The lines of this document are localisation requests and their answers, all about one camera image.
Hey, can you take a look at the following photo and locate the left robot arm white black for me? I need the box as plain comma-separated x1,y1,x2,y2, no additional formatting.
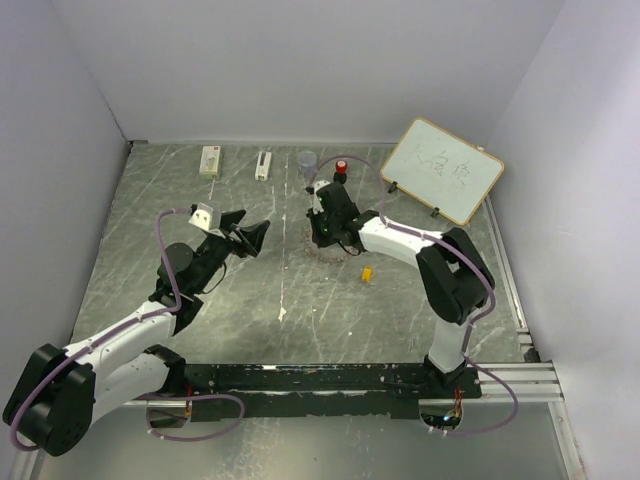
2,210,270,456

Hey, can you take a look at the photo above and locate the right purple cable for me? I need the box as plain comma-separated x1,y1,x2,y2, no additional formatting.
307,156,519,437

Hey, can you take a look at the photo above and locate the aluminium rail frame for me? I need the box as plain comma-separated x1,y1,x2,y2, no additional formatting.
9,199,586,480

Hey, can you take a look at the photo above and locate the clear cup of paperclips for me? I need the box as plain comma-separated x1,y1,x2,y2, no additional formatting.
297,150,318,178

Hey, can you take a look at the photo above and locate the purple cable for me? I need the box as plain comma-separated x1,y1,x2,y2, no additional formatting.
8,205,246,451
307,156,519,437

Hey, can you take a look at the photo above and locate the white stapler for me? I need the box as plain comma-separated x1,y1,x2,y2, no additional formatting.
254,150,272,181

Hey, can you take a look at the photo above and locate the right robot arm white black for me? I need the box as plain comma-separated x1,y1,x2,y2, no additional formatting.
306,180,496,398

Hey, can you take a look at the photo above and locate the green white staples box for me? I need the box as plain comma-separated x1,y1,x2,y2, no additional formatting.
199,145,222,179

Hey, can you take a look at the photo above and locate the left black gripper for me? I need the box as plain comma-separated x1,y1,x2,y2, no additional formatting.
191,208,269,293

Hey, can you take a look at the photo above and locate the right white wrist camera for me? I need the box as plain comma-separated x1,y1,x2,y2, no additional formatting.
305,180,330,195

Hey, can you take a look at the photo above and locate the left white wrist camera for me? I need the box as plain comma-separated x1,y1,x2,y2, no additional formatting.
189,203,222,234

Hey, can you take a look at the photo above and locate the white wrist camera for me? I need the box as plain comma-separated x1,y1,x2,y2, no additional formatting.
189,203,222,234
305,180,330,195

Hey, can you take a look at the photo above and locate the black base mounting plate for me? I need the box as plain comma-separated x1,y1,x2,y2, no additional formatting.
124,361,483,422

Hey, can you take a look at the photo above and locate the yellow tagged key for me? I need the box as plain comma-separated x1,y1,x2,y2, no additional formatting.
361,266,374,284

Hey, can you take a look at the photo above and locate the small whiteboard yellow frame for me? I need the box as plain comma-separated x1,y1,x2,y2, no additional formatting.
380,118,505,225

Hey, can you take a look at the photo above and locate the red black stamp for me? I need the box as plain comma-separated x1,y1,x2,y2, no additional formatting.
333,159,348,184

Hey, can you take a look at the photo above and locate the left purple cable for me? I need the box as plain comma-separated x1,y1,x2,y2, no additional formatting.
8,205,246,451

